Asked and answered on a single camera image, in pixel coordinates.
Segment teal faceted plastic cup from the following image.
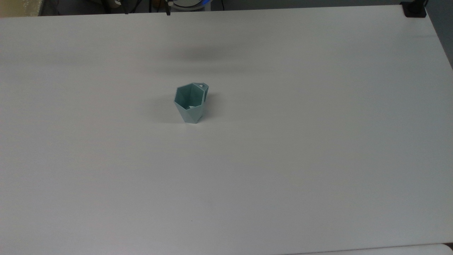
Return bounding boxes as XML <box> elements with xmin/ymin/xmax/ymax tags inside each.
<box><xmin>173</xmin><ymin>83</ymin><xmax>210</xmax><ymax>124</ymax></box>

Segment wooden panel board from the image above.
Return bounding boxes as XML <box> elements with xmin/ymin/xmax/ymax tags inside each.
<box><xmin>0</xmin><ymin>0</ymin><xmax>44</xmax><ymax>18</ymax></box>

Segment white robot base blue ring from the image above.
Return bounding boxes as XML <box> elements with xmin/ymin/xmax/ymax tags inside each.
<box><xmin>168</xmin><ymin>0</ymin><xmax>213</xmax><ymax>11</ymax></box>

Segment black hanging cable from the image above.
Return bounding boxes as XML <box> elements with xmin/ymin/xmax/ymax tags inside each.
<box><xmin>120</xmin><ymin>0</ymin><xmax>143</xmax><ymax>15</ymax></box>

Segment black corner clamp mount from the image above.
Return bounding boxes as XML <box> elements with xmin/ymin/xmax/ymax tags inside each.
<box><xmin>400</xmin><ymin>0</ymin><xmax>428</xmax><ymax>18</ymax></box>

